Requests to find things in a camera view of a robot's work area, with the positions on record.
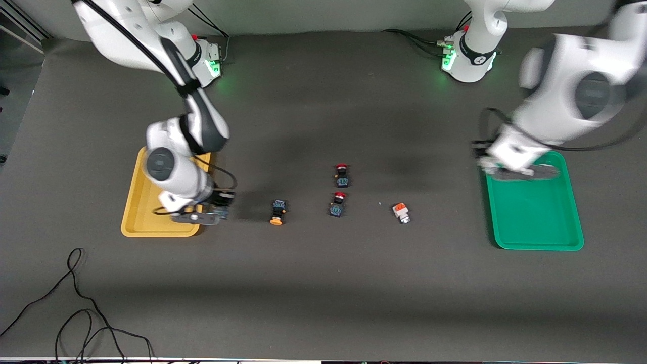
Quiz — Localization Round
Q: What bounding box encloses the yellow plastic tray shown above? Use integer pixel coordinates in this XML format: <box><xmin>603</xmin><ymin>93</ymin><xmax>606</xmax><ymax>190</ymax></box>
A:
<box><xmin>120</xmin><ymin>147</ymin><xmax>213</xmax><ymax>238</ymax></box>

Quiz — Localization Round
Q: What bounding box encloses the green plastic tray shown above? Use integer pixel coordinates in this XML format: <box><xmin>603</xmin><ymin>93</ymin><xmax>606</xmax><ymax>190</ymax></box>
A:
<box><xmin>479</xmin><ymin>151</ymin><xmax>585</xmax><ymax>251</ymax></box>

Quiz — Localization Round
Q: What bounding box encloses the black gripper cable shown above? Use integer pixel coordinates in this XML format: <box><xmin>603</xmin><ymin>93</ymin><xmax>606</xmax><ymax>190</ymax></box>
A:
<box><xmin>479</xmin><ymin>107</ymin><xmax>514</xmax><ymax>145</ymax></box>
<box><xmin>195</xmin><ymin>154</ymin><xmax>238</xmax><ymax>193</ymax></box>

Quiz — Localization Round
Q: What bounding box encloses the black base cable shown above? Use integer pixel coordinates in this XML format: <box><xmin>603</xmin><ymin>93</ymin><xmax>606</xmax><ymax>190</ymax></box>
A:
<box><xmin>188</xmin><ymin>3</ymin><xmax>230</xmax><ymax>64</ymax></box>
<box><xmin>382</xmin><ymin>28</ymin><xmax>453</xmax><ymax>56</ymax></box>

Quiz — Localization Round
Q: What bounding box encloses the thin black looped cable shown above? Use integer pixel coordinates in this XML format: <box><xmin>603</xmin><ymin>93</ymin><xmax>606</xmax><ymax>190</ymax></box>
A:
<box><xmin>55</xmin><ymin>308</ymin><xmax>155</xmax><ymax>364</ymax></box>
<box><xmin>0</xmin><ymin>247</ymin><xmax>127</xmax><ymax>364</ymax></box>

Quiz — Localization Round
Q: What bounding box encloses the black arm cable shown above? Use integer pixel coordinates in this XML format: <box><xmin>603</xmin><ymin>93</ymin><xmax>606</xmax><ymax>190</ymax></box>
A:
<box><xmin>76</xmin><ymin>0</ymin><xmax>203</xmax><ymax>102</ymax></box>

